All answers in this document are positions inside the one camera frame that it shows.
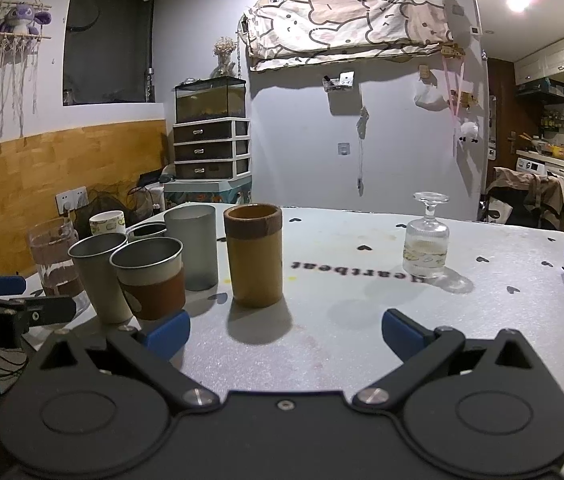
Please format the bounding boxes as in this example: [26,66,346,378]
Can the hanging grey cord ornament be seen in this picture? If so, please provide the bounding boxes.
[356,106,371,197]

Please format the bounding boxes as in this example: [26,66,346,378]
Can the white washing machine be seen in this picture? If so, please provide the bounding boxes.
[515,156,555,177]

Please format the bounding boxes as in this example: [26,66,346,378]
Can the dried flower vase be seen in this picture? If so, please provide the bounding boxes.
[213,36,239,80]

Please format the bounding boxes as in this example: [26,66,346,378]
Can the small steel cup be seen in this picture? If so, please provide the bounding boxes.
[126,223,169,242]

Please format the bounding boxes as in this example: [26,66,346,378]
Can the steel cup with brown sleeve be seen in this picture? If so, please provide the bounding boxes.
[109,237,187,322]

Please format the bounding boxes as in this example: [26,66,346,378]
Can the white wall socket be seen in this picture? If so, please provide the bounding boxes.
[56,185,89,213]

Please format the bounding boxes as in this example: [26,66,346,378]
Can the frosted grey glass cup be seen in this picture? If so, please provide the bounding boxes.
[163,204,219,292]

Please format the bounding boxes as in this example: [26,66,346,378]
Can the purple plush toy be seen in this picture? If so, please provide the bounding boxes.
[0,2,53,37]

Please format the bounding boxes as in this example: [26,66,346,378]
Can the clear glass mug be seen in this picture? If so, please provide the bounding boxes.
[28,217,86,298]

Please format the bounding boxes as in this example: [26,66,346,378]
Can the dark window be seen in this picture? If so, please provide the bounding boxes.
[62,0,157,107]

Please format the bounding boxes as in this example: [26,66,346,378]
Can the plain steel cup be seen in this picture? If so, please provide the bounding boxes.
[68,232,133,325]

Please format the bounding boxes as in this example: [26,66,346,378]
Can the white kitchen cabinets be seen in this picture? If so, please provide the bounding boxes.
[513,19,564,92]

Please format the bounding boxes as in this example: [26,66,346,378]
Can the glass fish tank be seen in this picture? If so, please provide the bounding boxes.
[175,77,248,125]

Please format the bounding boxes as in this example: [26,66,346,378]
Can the chair with brown jacket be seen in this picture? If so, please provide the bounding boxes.
[483,166,564,231]

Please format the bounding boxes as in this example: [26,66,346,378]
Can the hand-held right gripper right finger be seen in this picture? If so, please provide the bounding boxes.
[352,308,534,409]

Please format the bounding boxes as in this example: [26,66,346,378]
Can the white printed mug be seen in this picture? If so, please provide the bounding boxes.
[88,210,126,237]

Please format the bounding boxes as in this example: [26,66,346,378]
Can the plastic drawer unit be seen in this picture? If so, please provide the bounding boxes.
[172,118,253,181]

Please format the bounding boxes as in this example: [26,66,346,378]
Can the teal patterned box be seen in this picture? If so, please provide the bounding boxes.
[163,178,253,207]

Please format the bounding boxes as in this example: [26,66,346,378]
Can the clear stemmed glass cup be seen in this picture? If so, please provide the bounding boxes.
[403,191,451,279]

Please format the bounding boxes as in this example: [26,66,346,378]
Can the bamboo cup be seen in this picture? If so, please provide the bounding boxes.
[223,203,284,309]

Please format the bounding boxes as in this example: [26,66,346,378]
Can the white plastic bag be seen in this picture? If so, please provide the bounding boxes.
[413,79,449,109]

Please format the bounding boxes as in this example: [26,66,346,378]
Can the printed cartoon cloth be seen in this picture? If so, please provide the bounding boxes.
[239,0,456,72]

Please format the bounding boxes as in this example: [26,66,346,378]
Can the white hanging plush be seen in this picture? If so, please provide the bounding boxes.
[453,120,481,159]

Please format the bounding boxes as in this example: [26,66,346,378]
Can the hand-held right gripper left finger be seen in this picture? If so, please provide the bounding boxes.
[36,309,223,411]

